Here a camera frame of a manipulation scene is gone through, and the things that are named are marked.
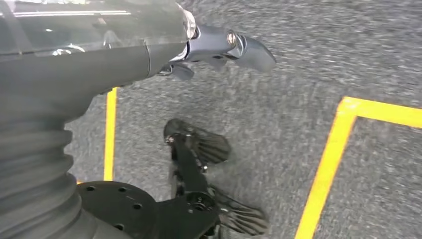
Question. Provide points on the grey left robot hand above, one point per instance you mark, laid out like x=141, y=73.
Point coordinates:
x=82, y=59

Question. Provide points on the black ribbed robot foot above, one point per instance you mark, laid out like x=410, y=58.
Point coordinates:
x=244, y=217
x=211, y=148

